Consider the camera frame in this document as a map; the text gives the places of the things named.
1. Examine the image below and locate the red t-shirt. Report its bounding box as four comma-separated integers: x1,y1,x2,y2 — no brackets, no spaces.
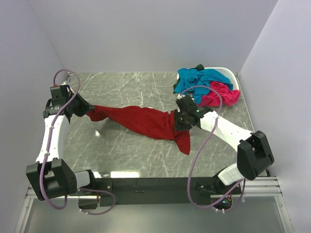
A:
86,105,190,155

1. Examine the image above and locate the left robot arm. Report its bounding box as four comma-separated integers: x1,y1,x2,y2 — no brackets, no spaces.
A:
26,84,97,201

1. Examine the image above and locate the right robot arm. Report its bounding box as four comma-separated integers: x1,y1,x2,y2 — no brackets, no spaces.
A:
173,96,275,194

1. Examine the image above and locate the blue t-shirt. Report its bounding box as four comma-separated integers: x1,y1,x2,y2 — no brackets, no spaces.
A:
173,68,234,104

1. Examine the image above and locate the pink t-shirt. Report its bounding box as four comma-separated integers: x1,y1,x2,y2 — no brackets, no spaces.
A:
199,82,241,107

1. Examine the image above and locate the dark green garment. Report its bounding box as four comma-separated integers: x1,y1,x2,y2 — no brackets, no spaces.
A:
195,64,205,71

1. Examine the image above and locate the white laundry basket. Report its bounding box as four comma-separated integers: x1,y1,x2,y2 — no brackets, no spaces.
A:
177,67,239,93

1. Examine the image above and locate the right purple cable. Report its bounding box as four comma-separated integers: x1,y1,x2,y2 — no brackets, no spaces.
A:
178,85,246,213

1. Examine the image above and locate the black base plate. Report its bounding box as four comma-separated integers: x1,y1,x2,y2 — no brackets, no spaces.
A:
95,177,234,205

